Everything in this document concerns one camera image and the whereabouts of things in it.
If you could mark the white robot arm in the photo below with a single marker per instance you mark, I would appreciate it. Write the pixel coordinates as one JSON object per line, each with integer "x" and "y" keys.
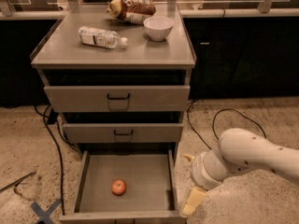
{"x": 238, "y": 152}

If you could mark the metal bar on floor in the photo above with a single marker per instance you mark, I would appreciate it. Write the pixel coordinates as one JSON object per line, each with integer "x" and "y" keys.
{"x": 16, "y": 182}

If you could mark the black drawer handle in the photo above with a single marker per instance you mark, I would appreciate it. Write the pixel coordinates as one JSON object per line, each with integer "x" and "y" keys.
{"x": 118, "y": 98}
{"x": 118, "y": 133}

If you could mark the dark lower wall cabinets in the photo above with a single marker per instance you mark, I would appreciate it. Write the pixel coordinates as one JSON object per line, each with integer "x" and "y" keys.
{"x": 244, "y": 57}

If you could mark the black middle drawer handle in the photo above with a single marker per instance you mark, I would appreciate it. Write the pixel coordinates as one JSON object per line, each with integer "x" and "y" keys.
{"x": 118, "y": 133}

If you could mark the grey open bottom drawer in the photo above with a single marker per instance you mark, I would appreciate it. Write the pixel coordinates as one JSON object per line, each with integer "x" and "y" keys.
{"x": 150, "y": 196}

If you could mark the brown chip bag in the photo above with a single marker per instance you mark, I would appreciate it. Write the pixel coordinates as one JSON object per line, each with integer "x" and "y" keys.
{"x": 132, "y": 11}

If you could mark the grey metal drawer cabinet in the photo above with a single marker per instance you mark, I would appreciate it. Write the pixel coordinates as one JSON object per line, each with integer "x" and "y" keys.
{"x": 64, "y": 61}

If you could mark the clear plastic water bottle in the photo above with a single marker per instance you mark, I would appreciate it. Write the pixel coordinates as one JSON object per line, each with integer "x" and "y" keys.
{"x": 101, "y": 38}

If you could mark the red apple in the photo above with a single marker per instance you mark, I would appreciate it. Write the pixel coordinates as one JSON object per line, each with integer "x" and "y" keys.
{"x": 118, "y": 187}

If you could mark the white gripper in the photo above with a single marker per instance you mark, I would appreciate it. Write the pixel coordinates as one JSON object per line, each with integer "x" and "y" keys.
{"x": 197, "y": 171}

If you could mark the black top drawer handle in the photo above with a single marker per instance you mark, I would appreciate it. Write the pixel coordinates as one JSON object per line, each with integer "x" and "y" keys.
{"x": 118, "y": 98}

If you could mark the grey middle drawer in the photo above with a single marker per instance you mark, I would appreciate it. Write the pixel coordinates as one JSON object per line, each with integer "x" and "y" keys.
{"x": 143, "y": 133}

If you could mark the white ceramic bowl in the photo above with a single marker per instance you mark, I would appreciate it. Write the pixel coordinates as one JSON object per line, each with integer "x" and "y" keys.
{"x": 158, "y": 28}

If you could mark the grey top drawer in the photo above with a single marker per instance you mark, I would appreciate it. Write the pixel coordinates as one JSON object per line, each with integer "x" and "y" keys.
{"x": 94, "y": 98}

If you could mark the blue tape cross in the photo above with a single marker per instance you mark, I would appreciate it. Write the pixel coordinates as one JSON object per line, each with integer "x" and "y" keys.
{"x": 43, "y": 216}

